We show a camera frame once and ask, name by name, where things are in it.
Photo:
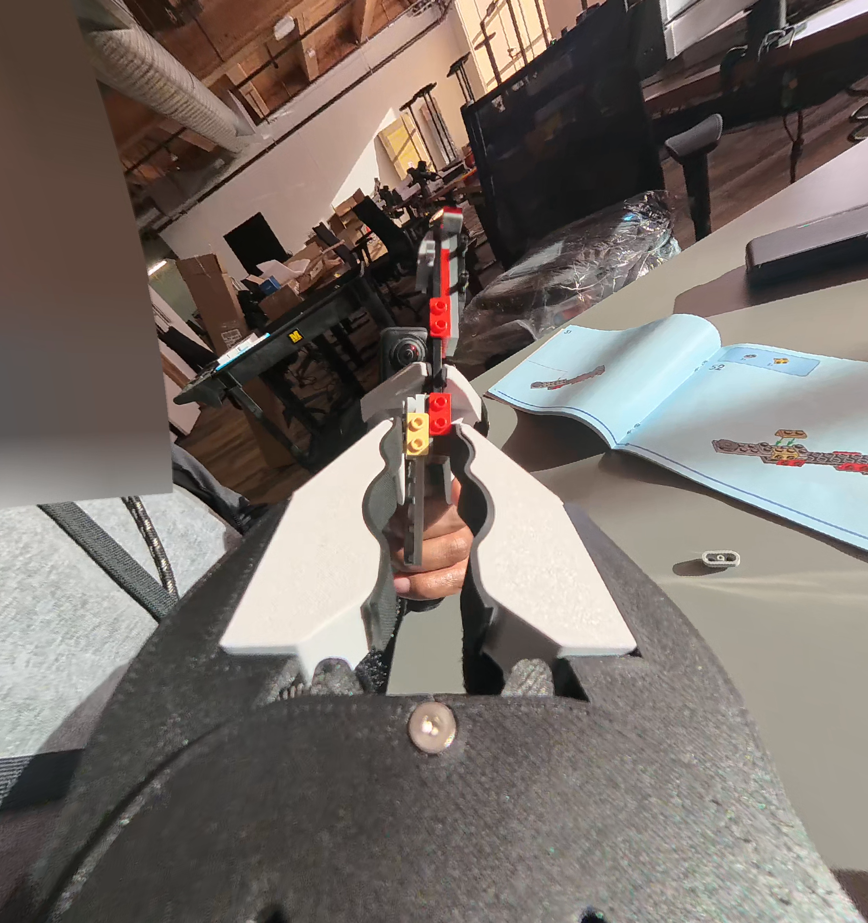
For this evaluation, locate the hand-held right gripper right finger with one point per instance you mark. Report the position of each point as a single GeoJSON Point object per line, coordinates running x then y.
{"type": "Point", "coordinates": [549, 577]}

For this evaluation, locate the black office chair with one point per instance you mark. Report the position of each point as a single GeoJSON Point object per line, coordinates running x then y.
{"type": "Point", "coordinates": [563, 144]}

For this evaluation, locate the person's left hand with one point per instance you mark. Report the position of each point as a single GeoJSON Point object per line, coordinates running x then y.
{"type": "Point", "coordinates": [444, 555]}

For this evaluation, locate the cardboard box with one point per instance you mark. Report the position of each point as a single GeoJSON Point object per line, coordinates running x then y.
{"type": "Point", "coordinates": [210, 295]}

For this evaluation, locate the flat dark device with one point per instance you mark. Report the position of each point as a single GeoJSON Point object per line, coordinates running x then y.
{"type": "Point", "coordinates": [816, 249]}

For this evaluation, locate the grey oval toy piece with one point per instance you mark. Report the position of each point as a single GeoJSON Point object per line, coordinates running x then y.
{"type": "Point", "coordinates": [720, 560]}

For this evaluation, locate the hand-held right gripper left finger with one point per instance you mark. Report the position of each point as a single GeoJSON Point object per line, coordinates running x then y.
{"type": "Point", "coordinates": [304, 577]}

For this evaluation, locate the person's grey sweatshirt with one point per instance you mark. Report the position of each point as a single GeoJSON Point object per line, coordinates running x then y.
{"type": "Point", "coordinates": [44, 649]}

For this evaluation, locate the black work table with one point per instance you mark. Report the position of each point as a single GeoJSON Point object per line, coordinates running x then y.
{"type": "Point", "coordinates": [297, 332]}

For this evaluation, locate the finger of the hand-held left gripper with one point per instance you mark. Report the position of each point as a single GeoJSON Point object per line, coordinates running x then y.
{"type": "Point", "coordinates": [470, 404]}
{"type": "Point", "coordinates": [394, 396]}

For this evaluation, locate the toy brick instruction booklet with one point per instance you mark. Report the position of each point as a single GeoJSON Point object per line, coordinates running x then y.
{"type": "Point", "coordinates": [693, 404]}

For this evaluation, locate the plastic wrapped dark bundle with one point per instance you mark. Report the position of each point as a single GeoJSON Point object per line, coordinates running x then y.
{"type": "Point", "coordinates": [571, 274]}

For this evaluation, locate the silver ventilation duct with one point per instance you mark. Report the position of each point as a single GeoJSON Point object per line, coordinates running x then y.
{"type": "Point", "coordinates": [159, 65]}

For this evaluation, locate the long toy brick assembly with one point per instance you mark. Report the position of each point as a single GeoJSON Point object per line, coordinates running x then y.
{"type": "Point", "coordinates": [441, 288]}

